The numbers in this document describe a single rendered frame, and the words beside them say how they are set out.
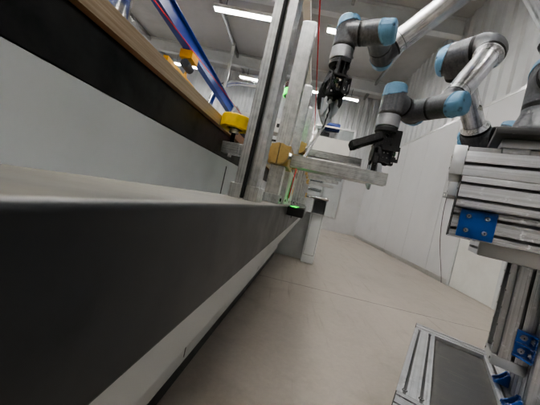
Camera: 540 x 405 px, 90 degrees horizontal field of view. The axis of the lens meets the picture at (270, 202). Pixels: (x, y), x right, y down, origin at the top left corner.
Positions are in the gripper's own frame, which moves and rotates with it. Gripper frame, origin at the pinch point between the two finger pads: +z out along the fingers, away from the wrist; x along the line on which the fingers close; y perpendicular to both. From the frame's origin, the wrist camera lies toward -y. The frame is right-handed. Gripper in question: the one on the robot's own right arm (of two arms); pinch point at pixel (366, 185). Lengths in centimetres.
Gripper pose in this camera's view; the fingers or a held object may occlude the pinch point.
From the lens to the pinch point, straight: 98.0
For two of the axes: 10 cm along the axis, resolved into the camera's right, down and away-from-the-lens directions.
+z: -2.2, 9.8, 0.2
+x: 1.5, 0.1, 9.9
